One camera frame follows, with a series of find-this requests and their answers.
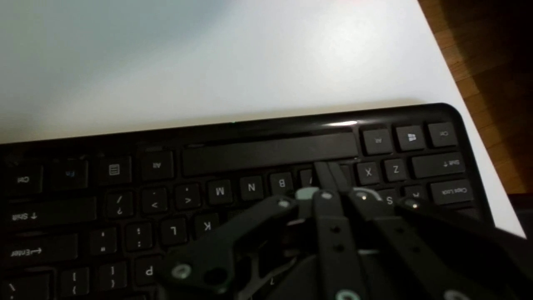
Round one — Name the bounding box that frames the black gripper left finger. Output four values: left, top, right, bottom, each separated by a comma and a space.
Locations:
157, 161, 362, 300

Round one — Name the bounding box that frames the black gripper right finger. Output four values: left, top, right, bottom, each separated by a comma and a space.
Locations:
332, 161, 533, 300

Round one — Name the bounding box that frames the black computer keyboard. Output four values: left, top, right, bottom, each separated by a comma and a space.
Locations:
0, 101, 497, 300

